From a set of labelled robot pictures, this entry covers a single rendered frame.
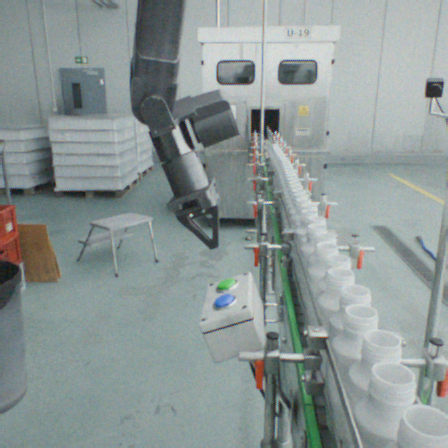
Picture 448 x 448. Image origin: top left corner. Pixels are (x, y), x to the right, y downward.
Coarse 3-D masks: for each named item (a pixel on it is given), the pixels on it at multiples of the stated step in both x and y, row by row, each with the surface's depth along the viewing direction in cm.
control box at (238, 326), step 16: (208, 288) 73; (240, 288) 68; (256, 288) 73; (208, 304) 66; (240, 304) 62; (256, 304) 67; (208, 320) 61; (224, 320) 61; (240, 320) 61; (256, 320) 62; (208, 336) 62; (224, 336) 62; (240, 336) 62; (256, 336) 61; (224, 352) 62; (288, 400) 72
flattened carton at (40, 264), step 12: (24, 228) 326; (36, 228) 326; (24, 240) 332; (36, 240) 332; (48, 240) 331; (24, 252) 337; (36, 252) 337; (48, 252) 337; (24, 264) 342; (36, 264) 342; (48, 264) 342; (24, 276) 347; (36, 276) 347; (48, 276) 346; (60, 276) 354
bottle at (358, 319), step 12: (348, 312) 50; (360, 312) 52; (372, 312) 51; (348, 324) 50; (360, 324) 49; (372, 324) 49; (336, 336) 53; (348, 336) 50; (360, 336) 49; (336, 348) 51; (348, 348) 50; (360, 348) 50; (336, 360) 51; (348, 360) 50; (348, 372) 50; (336, 396) 52; (336, 408) 52; (336, 420) 53
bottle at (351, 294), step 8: (344, 288) 57; (352, 288) 58; (360, 288) 57; (344, 296) 56; (352, 296) 55; (360, 296) 54; (368, 296) 55; (344, 304) 56; (368, 304) 56; (336, 312) 58; (344, 312) 56; (336, 320) 57; (336, 328) 56; (328, 360) 59; (328, 368) 59; (328, 376) 59; (328, 384) 59
